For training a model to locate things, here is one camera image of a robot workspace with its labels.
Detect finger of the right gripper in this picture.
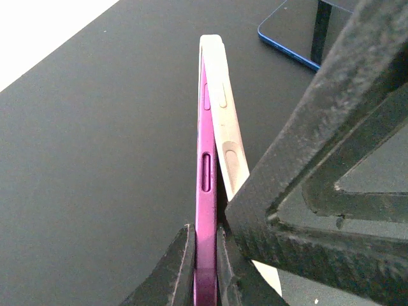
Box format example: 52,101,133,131
225,1,407,305

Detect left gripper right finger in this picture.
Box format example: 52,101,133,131
217,224,288,306

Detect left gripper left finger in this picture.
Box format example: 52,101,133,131
120,224,196,306

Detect magenta smartphone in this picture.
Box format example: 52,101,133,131
194,60,217,305

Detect phone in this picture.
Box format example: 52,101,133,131
198,33,283,297

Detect blue smartphone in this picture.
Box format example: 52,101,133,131
258,0,357,71

